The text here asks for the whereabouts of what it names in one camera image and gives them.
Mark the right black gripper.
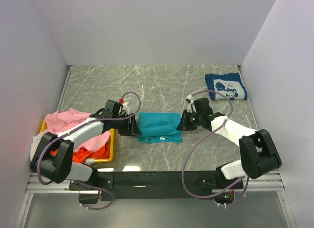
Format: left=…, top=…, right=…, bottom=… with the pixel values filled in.
left=176, top=110, right=203, bottom=131

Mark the black base beam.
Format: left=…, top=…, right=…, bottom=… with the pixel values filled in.
left=68, top=171, right=246, bottom=204

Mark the pink t shirt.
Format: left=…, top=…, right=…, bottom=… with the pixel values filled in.
left=44, top=108, right=111, bottom=153

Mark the white t shirt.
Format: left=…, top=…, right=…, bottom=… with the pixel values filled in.
left=30, top=134, right=94, bottom=165

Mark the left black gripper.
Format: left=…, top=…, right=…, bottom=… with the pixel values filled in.
left=112, top=113, right=141, bottom=136

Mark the folded navy printed t shirt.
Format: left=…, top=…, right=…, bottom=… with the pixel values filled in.
left=205, top=73, right=248, bottom=100

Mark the yellow plastic bin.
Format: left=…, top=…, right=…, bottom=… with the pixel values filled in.
left=40, top=120, right=114, bottom=157

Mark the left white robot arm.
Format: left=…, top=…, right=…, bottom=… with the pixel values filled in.
left=30, top=100, right=140, bottom=190

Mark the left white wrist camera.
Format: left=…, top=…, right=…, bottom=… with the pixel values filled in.
left=119, top=99, right=134, bottom=116

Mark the orange t shirt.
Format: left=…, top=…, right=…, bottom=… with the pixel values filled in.
left=50, top=144, right=111, bottom=164

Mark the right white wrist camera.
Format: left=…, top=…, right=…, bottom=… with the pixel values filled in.
left=185, top=94, right=196, bottom=113

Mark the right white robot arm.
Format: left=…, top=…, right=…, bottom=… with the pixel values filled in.
left=177, top=97, right=282, bottom=188

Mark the teal t shirt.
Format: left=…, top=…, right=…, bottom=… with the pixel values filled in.
left=138, top=112, right=182, bottom=144

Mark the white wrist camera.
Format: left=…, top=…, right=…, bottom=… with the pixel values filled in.
left=119, top=99, right=134, bottom=116
left=185, top=94, right=196, bottom=113

